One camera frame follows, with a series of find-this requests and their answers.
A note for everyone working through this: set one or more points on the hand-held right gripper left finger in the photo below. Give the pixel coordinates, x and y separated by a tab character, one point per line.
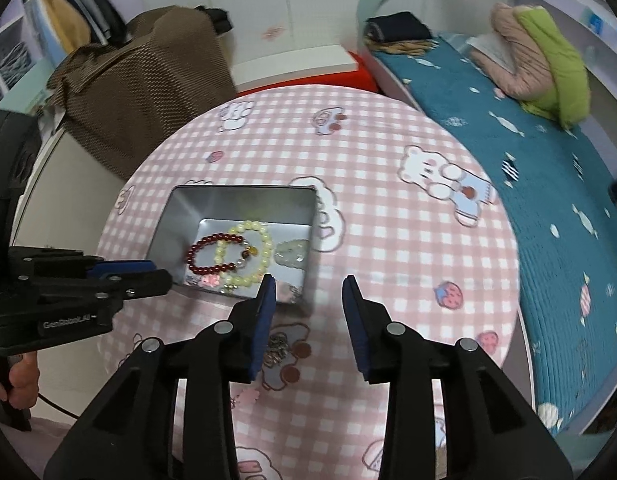
261	330

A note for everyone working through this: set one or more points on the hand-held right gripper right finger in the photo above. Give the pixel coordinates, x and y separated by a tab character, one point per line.
356	325

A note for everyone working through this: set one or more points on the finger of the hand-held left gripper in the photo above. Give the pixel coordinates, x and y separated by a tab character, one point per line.
123	267
143	284

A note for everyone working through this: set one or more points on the metal tin box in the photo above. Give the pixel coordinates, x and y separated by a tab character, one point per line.
188	205

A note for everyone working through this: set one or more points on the person's left hand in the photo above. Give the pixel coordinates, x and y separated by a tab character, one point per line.
23	380

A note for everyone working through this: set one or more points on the small pink charm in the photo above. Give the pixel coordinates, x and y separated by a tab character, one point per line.
246	396

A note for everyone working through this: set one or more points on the brown dotted cloth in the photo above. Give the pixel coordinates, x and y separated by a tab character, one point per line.
153	85

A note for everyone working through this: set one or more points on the teal printed bed blanket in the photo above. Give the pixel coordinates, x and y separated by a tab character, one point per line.
538	210

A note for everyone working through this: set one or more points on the red storage box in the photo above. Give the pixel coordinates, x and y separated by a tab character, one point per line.
363	80

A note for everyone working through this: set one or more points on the stack of folded clothes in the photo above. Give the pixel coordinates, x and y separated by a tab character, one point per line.
63	15

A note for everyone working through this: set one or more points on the small black cloth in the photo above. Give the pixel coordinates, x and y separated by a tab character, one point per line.
216	17

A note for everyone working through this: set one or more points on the tan scarf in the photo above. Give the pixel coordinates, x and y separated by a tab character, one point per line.
408	47

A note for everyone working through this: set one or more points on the dark folded clothes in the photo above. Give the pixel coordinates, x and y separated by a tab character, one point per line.
396	27

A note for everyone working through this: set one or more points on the green padded jacket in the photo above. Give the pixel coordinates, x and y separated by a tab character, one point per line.
563	70

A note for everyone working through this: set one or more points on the white bed frame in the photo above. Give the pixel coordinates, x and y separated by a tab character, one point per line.
388	77

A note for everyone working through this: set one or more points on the pink butterfly wall sticker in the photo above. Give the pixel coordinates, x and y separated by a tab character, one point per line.
273	32

